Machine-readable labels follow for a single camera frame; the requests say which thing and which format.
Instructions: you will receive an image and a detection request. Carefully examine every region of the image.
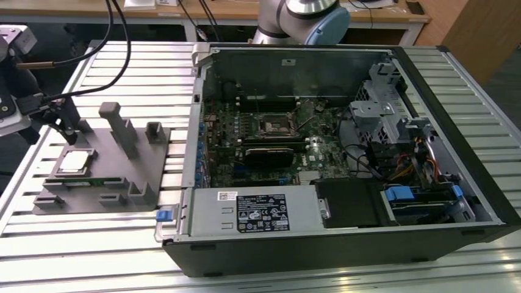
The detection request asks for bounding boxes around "black graphics card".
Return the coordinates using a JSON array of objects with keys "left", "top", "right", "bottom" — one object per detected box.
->
[{"left": 241, "top": 146, "right": 294, "bottom": 168}]

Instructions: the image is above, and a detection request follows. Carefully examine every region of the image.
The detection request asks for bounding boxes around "blue disk carrier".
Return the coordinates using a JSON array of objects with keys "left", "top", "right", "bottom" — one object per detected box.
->
[{"left": 382, "top": 185, "right": 459, "bottom": 214}]

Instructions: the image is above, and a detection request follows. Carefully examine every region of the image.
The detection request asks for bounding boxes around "blue case latch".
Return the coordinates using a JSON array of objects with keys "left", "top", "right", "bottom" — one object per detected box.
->
[{"left": 155, "top": 206, "right": 174, "bottom": 223}]

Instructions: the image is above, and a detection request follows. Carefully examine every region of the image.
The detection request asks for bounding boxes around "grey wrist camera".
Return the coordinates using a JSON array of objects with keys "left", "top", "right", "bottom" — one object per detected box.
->
[{"left": 0, "top": 24, "right": 38, "bottom": 57}]

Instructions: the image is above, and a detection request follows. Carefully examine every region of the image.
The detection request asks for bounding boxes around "green RAM stick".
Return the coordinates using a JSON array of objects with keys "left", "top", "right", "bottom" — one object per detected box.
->
[{"left": 44, "top": 178, "right": 122, "bottom": 187}]

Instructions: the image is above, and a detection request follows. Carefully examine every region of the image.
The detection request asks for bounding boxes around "silver CPU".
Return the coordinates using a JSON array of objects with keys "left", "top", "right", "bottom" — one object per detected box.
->
[{"left": 57, "top": 150, "right": 93, "bottom": 172}]

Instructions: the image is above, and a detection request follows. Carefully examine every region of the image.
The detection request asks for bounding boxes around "green motherboard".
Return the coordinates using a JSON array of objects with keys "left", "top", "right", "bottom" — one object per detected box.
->
[{"left": 197, "top": 96, "right": 355, "bottom": 189}]

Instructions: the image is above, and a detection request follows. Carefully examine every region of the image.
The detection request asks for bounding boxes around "silver power supply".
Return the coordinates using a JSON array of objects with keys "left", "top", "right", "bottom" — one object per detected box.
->
[{"left": 187, "top": 184, "right": 327, "bottom": 238}]

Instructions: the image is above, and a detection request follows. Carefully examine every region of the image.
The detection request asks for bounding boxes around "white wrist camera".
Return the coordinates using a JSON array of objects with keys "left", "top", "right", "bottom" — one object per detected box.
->
[{"left": 0, "top": 91, "right": 32, "bottom": 138}]

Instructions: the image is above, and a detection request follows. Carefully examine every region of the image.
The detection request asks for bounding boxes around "black PC case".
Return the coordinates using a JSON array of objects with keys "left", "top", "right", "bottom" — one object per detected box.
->
[{"left": 161, "top": 42, "right": 521, "bottom": 278}]

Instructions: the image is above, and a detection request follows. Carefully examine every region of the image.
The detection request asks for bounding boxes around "CPU socket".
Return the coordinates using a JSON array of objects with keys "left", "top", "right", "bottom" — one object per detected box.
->
[{"left": 251, "top": 112, "right": 301, "bottom": 137}]

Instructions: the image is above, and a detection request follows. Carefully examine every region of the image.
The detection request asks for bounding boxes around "black camera cable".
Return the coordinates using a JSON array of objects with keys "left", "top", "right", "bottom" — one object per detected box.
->
[{"left": 38, "top": 0, "right": 131, "bottom": 103}]

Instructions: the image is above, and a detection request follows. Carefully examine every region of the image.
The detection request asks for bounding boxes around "grey parts rack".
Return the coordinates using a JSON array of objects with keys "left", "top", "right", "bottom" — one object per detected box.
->
[{"left": 30, "top": 102, "right": 171, "bottom": 216}]

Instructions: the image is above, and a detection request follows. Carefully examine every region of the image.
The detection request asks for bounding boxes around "black plastic shroud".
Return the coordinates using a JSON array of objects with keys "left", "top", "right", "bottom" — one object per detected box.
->
[{"left": 314, "top": 178, "right": 387, "bottom": 229}]

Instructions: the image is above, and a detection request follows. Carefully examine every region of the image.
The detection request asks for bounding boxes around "yellow wire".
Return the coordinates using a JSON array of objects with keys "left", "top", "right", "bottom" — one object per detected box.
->
[{"left": 387, "top": 164, "right": 414, "bottom": 183}]

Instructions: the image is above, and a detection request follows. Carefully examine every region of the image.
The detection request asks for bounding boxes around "orange wire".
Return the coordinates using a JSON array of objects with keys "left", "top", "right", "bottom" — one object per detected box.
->
[{"left": 421, "top": 157, "right": 443, "bottom": 184}]

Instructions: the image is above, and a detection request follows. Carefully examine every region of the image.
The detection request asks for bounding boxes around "wooden cabinet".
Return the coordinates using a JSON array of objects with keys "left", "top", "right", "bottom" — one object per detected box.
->
[{"left": 414, "top": 0, "right": 521, "bottom": 85}]

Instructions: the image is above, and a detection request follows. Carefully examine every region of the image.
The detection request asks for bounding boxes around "silver drive cage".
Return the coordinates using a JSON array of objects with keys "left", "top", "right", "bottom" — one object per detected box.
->
[{"left": 347, "top": 62, "right": 411, "bottom": 144}]

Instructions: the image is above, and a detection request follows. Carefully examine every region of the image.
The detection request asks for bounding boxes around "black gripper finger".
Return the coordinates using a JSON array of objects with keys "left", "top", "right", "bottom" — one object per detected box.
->
[
  {"left": 40, "top": 96, "right": 89, "bottom": 146},
  {"left": 16, "top": 125, "right": 40, "bottom": 146}
]

